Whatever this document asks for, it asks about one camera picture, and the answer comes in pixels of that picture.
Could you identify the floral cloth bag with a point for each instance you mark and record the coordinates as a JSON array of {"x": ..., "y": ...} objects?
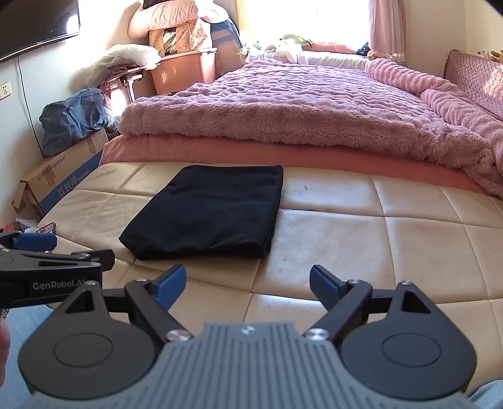
[{"x": 196, "y": 35}]

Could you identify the beige plush toys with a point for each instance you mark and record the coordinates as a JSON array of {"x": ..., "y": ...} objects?
[{"x": 493, "y": 55}]

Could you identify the green plush toy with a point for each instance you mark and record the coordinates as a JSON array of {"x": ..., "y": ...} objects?
[{"x": 294, "y": 38}]

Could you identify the pink fuzzy blanket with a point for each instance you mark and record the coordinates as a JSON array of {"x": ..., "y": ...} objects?
[{"x": 294, "y": 98}]

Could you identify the pink pillow pile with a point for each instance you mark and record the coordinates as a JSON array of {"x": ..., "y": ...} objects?
[{"x": 173, "y": 17}]

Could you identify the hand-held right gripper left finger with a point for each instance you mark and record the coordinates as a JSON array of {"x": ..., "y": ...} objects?
[{"x": 171, "y": 285}]

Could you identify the person's blue jeans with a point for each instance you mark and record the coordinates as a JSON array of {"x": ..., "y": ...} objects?
[{"x": 15, "y": 377}]

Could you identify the white plastic bag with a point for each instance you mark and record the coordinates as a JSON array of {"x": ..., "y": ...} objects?
[{"x": 125, "y": 55}]

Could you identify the blue fabric bag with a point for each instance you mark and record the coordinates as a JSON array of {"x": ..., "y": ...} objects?
[{"x": 66, "y": 122}]

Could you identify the black pants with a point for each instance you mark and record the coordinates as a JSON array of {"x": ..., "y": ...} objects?
[{"x": 208, "y": 212}]

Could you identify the small folding table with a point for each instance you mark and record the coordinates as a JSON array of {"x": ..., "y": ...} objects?
[{"x": 133, "y": 71}]

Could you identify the phone with colourful case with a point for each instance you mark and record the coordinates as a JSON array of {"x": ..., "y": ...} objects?
[{"x": 46, "y": 228}]

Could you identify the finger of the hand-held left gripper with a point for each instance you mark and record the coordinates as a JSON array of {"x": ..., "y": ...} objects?
[
  {"x": 37, "y": 242},
  {"x": 102, "y": 257}
]

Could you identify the pink plastic storage bin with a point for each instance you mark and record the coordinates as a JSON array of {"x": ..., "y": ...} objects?
[{"x": 184, "y": 72}]

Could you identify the white window seat cushion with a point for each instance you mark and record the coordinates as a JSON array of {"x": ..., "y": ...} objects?
[{"x": 338, "y": 59}]

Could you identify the white crumpled cloth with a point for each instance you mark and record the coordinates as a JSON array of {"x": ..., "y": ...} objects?
[{"x": 289, "y": 53}]

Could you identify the black television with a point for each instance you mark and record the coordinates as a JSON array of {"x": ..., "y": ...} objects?
[{"x": 31, "y": 23}]

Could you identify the pink curtain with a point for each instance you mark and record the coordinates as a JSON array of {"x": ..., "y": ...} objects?
[{"x": 385, "y": 27}]

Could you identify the pink quilted headboard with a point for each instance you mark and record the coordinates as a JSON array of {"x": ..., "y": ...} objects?
[{"x": 475, "y": 78}]

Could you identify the cardboard box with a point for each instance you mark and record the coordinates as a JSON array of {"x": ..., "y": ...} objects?
[{"x": 66, "y": 173}]

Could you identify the pink window cushion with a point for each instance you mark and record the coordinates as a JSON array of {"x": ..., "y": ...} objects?
[{"x": 334, "y": 47}]

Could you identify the white wall socket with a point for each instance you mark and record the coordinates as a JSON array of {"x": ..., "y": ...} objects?
[{"x": 5, "y": 91}]

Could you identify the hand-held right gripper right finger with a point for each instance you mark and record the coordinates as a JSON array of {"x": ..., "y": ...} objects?
[{"x": 322, "y": 287}]

